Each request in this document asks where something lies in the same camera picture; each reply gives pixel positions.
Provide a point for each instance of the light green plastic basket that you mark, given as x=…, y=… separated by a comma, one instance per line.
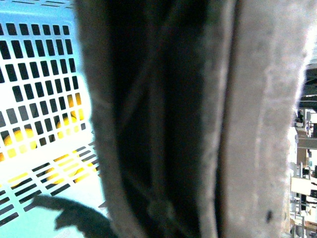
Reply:
x=46, y=139

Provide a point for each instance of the brown basket handle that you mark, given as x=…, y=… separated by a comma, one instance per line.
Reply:
x=192, y=101

